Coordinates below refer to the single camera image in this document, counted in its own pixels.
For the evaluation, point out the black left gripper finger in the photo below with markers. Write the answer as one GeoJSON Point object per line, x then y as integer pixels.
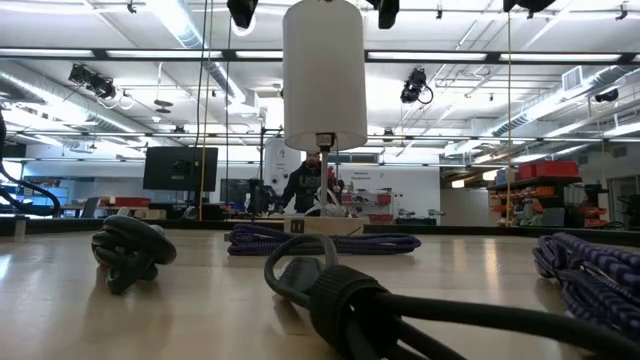
{"type": "Point", "coordinates": [243, 12]}

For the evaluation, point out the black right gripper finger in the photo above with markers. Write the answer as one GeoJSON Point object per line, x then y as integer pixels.
{"type": "Point", "coordinates": [389, 12]}

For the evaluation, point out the black background robot arm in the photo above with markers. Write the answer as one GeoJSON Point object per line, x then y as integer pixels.
{"type": "Point", "coordinates": [260, 195]}

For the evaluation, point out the white shade wooden base lamp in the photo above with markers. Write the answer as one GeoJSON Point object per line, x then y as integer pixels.
{"type": "Point", "coordinates": [325, 75]}

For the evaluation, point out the red storage bin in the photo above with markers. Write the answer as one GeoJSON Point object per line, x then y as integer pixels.
{"type": "Point", "coordinates": [555, 169]}

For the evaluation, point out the black monitor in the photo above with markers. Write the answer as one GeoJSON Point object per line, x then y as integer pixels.
{"type": "Point", "coordinates": [180, 167]}

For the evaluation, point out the person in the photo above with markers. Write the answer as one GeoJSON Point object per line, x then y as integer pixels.
{"type": "Point", "coordinates": [300, 187]}

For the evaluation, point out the black storage shelf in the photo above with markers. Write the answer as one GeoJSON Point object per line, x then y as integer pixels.
{"type": "Point", "coordinates": [540, 200]}

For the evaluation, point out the red tray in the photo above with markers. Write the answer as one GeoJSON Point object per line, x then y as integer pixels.
{"type": "Point", "coordinates": [125, 201]}

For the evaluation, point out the black overhead frame beam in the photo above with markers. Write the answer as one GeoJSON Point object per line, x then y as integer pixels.
{"type": "Point", "coordinates": [450, 56]}

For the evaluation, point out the black hanging camera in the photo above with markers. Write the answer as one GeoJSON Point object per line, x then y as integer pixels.
{"type": "Point", "coordinates": [95, 82]}
{"type": "Point", "coordinates": [414, 86]}
{"type": "Point", "coordinates": [607, 95]}

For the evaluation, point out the black aluminium table frame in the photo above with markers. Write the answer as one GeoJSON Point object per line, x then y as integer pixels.
{"type": "Point", "coordinates": [500, 231]}

